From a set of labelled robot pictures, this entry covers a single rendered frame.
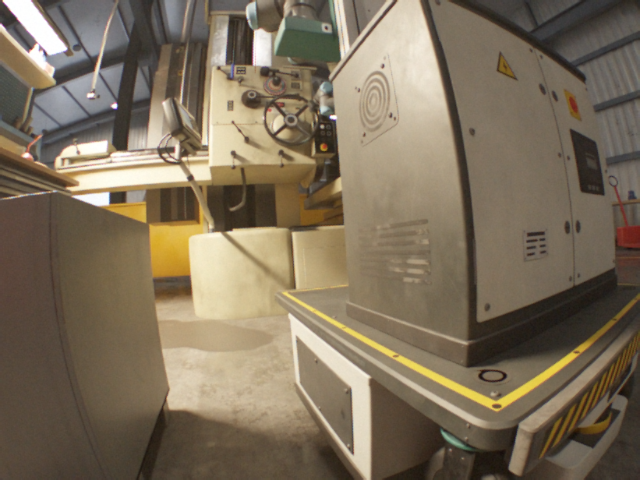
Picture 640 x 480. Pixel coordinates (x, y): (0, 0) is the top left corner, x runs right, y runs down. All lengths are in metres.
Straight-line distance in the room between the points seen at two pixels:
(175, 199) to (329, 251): 1.42
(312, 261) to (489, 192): 1.87
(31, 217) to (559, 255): 0.75
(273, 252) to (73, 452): 1.83
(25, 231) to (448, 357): 0.56
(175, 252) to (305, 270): 2.72
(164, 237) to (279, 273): 2.73
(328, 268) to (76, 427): 1.95
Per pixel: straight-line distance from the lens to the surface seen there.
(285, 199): 2.79
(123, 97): 7.67
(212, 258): 2.14
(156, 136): 2.99
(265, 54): 3.36
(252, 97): 2.24
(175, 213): 2.78
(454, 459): 0.44
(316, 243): 2.18
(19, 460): 0.65
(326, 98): 1.83
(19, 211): 0.49
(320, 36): 1.07
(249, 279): 2.11
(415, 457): 0.56
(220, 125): 2.23
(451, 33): 0.45
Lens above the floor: 0.47
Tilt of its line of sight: 1 degrees up
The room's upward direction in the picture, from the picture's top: 4 degrees counter-clockwise
